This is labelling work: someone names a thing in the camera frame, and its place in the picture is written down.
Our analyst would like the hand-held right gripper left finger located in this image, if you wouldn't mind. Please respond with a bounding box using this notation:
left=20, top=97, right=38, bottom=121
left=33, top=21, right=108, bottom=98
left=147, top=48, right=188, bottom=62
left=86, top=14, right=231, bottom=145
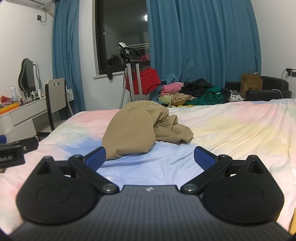
left=37, top=146, right=120, bottom=194

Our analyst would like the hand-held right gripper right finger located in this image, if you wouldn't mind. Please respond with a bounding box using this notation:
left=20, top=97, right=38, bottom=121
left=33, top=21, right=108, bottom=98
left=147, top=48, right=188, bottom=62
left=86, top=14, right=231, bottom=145
left=180, top=146, right=265, bottom=194

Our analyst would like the tan printed t-shirt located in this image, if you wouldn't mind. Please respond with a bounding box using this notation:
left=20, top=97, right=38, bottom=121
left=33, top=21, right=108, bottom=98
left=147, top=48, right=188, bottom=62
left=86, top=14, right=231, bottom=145
left=102, top=101, right=194, bottom=160

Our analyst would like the white desk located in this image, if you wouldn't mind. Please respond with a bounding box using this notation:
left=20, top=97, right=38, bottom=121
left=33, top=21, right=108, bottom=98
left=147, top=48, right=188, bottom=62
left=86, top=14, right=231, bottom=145
left=0, top=96, right=50, bottom=142

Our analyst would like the orange tray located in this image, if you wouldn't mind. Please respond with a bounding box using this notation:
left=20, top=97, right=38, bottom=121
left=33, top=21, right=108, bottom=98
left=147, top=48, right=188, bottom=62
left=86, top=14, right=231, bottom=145
left=0, top=102, right=20, bottom=114

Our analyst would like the pastel bed sheet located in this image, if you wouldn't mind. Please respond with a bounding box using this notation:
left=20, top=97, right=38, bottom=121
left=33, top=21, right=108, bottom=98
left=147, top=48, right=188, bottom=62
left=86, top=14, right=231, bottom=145
left=0, top=98, right=296, bottom=234

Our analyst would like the beige cloth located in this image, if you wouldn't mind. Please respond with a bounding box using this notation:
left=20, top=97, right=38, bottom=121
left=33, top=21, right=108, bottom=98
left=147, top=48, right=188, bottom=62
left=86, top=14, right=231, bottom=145
left=170, top=93, right=197, bottom=105

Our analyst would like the wavy framed mirror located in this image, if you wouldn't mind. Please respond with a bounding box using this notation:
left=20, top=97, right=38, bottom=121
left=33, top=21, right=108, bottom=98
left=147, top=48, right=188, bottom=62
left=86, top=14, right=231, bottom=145
left=18, top=58, right=42, bottom=98

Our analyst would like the white patterned cloth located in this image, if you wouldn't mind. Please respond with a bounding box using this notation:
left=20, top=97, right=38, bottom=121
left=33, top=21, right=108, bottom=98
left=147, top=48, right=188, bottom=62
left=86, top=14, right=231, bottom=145
left=229, top=90, right=245, bottom=102

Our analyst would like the yellow-green cloth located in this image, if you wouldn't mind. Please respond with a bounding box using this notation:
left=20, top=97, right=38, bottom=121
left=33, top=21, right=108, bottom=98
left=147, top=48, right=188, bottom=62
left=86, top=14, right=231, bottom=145
left=158, top=95, right=173, bottom=105

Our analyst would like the black cloth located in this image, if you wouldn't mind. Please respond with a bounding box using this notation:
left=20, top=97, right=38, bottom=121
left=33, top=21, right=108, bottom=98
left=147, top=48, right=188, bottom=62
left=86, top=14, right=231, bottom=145
left=181, top=79, right=231, bottom=98

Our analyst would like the pink cloth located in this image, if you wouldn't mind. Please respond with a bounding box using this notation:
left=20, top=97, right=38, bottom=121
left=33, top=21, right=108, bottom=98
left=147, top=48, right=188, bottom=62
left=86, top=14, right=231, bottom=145
left=161, top=82, right=184, bottom=96

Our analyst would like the garment steamer stand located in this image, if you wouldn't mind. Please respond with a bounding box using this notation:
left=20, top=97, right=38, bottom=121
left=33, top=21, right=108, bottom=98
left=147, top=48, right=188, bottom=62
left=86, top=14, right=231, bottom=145
left=107, top=42, right=144, bottom=109

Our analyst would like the brown paper bag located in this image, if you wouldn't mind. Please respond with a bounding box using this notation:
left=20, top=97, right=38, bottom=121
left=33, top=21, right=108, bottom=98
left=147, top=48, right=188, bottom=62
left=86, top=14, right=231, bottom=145
left=240, top=73, right=263, bottom=96

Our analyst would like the red cloth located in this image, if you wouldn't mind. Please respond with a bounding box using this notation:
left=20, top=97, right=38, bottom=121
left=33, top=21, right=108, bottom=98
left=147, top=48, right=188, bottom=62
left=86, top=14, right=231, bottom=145
left=126, top=68, right=162, bottom=95

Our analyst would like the black sofa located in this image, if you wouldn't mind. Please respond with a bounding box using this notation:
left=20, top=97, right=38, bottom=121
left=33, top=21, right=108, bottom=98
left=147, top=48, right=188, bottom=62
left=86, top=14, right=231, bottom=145
left=225, top=76, right=292, bottom=102

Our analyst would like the narrow blue curtain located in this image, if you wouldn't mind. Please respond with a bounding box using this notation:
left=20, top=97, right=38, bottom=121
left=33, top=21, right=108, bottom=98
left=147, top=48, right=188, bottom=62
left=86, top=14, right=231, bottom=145
left=52, top=0, right=86, bottom=114

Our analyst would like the wide blue curtain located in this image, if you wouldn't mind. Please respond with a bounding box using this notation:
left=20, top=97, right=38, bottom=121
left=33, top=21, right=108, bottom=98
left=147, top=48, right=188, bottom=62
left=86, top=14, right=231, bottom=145
left=146, top=0, right=262, bottom=87

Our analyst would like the dark framed window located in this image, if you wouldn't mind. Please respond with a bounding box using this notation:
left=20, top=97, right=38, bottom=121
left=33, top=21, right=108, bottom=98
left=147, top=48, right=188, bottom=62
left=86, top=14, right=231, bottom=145
left=95, top=0, right=151, bottom=80

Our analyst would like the white air conditioner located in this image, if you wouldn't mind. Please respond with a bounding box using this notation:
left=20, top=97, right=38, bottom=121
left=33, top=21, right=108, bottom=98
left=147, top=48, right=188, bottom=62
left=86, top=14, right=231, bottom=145
left=5, top=0, right=56, bottom=10

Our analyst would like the beige chair black frame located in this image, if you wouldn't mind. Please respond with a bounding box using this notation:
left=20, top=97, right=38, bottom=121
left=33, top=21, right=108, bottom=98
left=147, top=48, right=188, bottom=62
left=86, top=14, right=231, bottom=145
left=45, top=77, right=74, bottom=137

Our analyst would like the wall outlet with plug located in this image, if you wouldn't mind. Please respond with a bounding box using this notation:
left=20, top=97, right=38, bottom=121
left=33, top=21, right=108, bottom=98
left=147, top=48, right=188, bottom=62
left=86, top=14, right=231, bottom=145
left=282, top=68, right=296, bottom=79

